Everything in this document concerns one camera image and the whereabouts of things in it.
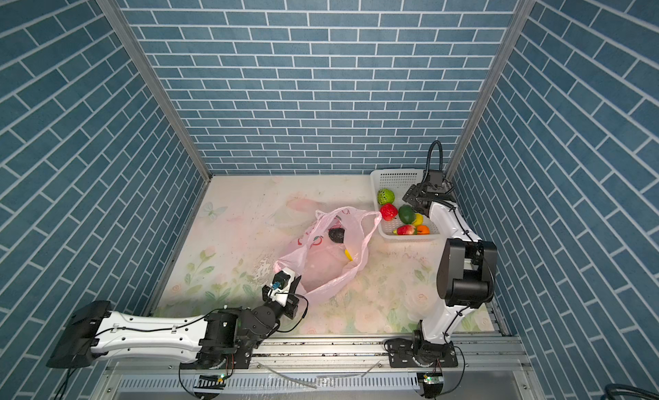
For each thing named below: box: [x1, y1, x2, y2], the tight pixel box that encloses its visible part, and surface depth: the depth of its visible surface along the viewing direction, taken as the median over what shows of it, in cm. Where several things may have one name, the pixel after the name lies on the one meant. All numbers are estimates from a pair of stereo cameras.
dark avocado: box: [327, 228, 345, 244], surface depth 96 cm
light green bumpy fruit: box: [377, 187, 396, 206], surface depth 107 cm
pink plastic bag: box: [272, 206, 383, 305], surface depth 86 cm
